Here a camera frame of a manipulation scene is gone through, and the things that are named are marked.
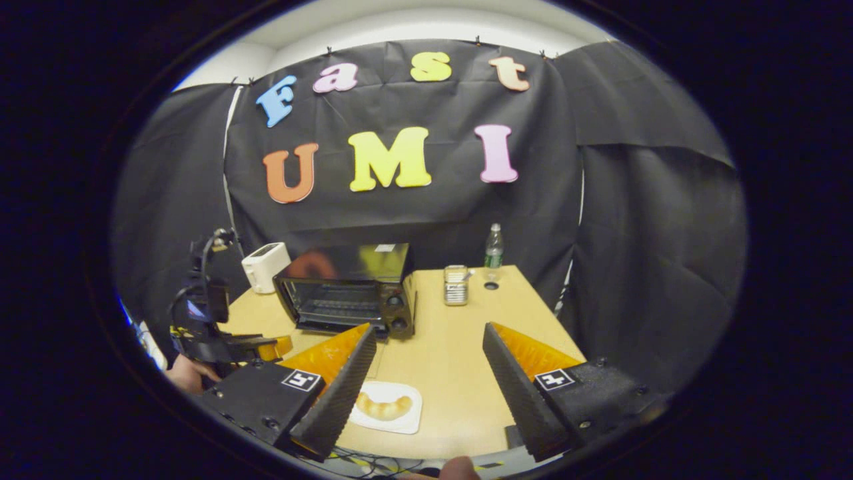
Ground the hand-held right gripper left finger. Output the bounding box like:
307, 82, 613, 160
197, 323, 377, 461

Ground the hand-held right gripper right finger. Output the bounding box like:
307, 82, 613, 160
482, 322, 670, 462

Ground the golden croissant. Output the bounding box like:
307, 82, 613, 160
355, 391, 415, 421

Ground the black electric oven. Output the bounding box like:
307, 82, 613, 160
272, 242, 419, 374

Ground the white plate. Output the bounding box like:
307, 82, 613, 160
348, 381, 424, 435

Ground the white toaster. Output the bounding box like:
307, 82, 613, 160
241, 242, 292, 295

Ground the green label water bottle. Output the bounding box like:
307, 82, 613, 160
484, 223, 504, 271

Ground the black backdrop cloth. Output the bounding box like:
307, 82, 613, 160
110, 40, 747, 401

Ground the clear holder with wire rack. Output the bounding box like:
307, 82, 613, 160
443, 265, 475, 307

